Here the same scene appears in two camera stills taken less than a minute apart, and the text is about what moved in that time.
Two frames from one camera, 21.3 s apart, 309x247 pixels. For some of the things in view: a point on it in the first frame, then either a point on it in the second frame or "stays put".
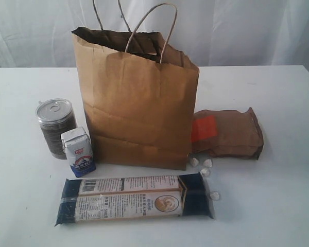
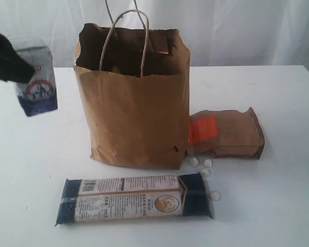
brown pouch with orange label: [226, 134] stays put
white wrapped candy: [205, 172] stays put
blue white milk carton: [79, 151] -> [39, 94]
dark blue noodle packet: [109, 198] stays put
